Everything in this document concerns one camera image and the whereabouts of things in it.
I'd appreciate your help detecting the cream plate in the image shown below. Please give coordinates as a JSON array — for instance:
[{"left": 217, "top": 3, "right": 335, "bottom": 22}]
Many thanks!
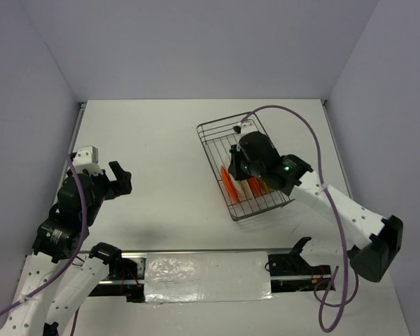
[
  {"left": 223, "top": 155, "right": 231, "bottom": 169},
  {"left": 238, "top": 180, "right": 254, "bottom": 201}
]

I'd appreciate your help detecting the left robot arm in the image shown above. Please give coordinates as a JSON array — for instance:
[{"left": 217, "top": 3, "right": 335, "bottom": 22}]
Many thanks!
[{"left": 0, "top": 148, "right": 132, "bottom": 335}]

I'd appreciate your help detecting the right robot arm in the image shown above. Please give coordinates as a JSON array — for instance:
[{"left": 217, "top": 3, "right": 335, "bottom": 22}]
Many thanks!
[{"left": 228, "top": 126, "right": 404, "bottom": 283}]

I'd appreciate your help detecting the orange plate middle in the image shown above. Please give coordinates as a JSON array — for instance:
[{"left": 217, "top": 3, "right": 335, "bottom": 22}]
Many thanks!
[{"left": 247, "top": 178, "right": 263, "bottom": 197}]

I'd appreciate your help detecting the orange plate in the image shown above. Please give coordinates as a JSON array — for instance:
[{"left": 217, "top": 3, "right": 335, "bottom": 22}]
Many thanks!
[
  {"left": 247, "top": 178, "right": 263, "bottom": 197},
  {"left": 220, "top": 166, "right": 240, "bottom": 204}
]

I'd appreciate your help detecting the orange plate front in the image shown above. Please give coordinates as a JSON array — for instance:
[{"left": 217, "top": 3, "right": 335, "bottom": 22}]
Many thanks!
[{"left": 220, "top": 166, "right": 240, "bottom": 204}]

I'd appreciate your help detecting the silver tape sheet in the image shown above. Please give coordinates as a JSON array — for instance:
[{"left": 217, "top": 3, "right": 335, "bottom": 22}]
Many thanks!
[{"left": 143, "top": 251, "right": 272, "bottom": 304}]

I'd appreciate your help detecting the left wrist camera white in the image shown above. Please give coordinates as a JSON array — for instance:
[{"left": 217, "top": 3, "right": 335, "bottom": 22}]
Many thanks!
[{"left": 70, "top": 146, "right": 103, "bottom": 176}]

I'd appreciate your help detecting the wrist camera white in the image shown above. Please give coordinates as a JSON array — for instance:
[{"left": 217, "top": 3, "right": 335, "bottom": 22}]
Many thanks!
[
  {"left": 70, "top": 146, "right": 103, "bottom": 176},
  {"left": 233, "top": 119, "right": 258, "bottom": 137}
]

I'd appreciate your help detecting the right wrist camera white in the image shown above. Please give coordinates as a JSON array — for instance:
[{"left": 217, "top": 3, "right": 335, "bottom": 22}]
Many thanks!
[{"left": 233, "top": 119, "right": 258, "bottom": 137}]

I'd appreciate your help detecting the wire dish rack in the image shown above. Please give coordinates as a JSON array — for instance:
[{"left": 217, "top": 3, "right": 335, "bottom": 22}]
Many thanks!
[{"left": 197, "top": 113, "right": 291, "bottom": 222}]

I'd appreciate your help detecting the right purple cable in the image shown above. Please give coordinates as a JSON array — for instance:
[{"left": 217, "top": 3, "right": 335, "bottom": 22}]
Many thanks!
[{"left": 243, "top": 106, "right": 358, "bottom": 333}]

